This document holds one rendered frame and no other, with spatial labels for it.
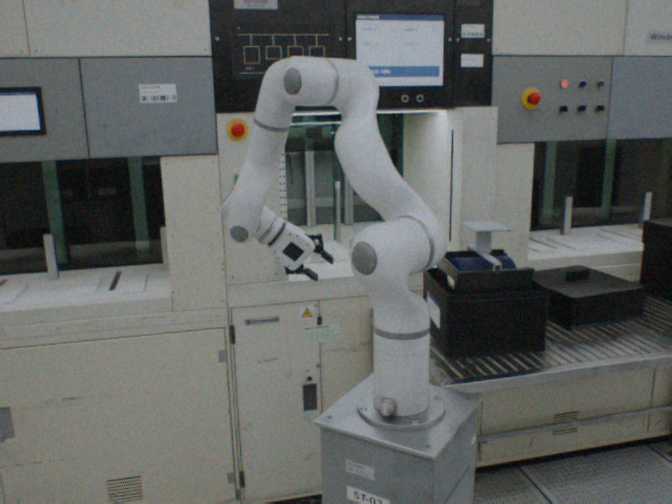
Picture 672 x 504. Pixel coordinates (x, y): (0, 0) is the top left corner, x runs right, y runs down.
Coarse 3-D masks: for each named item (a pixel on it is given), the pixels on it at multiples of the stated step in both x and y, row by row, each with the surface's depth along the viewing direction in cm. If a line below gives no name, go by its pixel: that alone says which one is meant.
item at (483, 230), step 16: (464, 224) 167; (480, 224) 166; (496, 224) 165; (480, 240) 164; (448, 256) 176; (464, 256) 177; (480, 256) 177; (448, 272) 165; (464, 272) 155; (480, 272) 155; (496, 272) 155; (512, 272) 157; (528, 272) 157; (448, 288) 166; (464, 288) 157; (480, 288) 157; (496, 288) 158; (512, 288) 158; (528, 288) 159
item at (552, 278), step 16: (544, 272) 198; (560, 272) 198; (576, 272) 188; (592, 272) 197; (560, 288) 181; (576, 288) 180; (592, 288) 180; (608, 288) 180; (624, 288) 180; (640, 288) 180; (560, 304) 177; (576, 304) 173; (592, 304) 175; (608, 304) 177; (624, 304) 179; (640, 304) 182; (560, 320) 178; (576, 320) 174; (592, 320) 176; (608, 320) 179; (624, 320) 180
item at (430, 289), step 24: (432, 288) 169; (432, 312) 170; (456, 312) 155; (480, 312) 155; (504, 312) 156; (528, 312) 157; (432, 336) 171; (456, 336) 156; (480, 336) 157; (504, 336) 158; (528, 336) 158
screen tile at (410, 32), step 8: (408, 32) 183; (416, 32) 183; (424, 32) 184; (416, 40) 184; (424, 40) 184; (432, 40) 185; (408, 48) 184; (416, 48) 184; (424, 48) 185; (432, 48) 186; (408, 56) 184; (416, 56) 185; (424, 56) 186; (432, 56) 186
